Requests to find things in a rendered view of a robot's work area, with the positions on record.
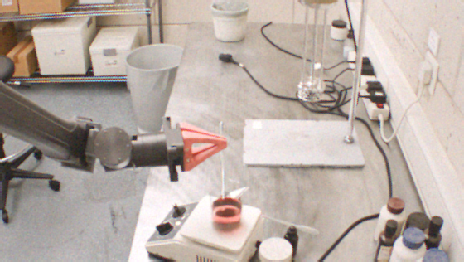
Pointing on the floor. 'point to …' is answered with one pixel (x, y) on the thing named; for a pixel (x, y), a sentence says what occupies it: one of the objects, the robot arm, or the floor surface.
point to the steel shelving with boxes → (70, 39)
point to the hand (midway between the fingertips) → (221, 143)
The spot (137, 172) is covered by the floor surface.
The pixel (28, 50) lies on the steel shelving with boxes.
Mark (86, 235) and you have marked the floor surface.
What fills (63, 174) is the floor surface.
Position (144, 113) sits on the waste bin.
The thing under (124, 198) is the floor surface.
